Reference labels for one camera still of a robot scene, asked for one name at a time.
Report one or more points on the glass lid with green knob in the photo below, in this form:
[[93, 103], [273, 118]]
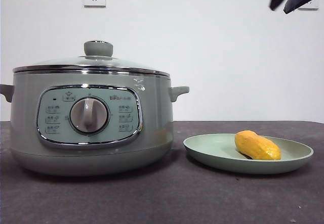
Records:
[[98, 49]]

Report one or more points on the pale green round plate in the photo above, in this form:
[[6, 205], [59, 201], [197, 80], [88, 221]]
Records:
[[210, 145]]

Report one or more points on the pale green electric steamer pot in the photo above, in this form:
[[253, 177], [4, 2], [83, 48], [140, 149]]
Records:
[[157, 107]]

